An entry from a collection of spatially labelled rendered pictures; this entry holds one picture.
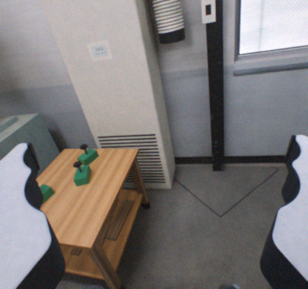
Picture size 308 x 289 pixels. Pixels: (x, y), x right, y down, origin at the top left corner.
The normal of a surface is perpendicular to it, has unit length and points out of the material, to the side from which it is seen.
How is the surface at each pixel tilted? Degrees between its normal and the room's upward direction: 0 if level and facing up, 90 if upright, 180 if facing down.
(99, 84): 90
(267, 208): 0
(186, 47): 90
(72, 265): 0
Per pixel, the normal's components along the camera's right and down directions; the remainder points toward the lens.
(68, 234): -0.18, -0.83
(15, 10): -0.19, 0.55
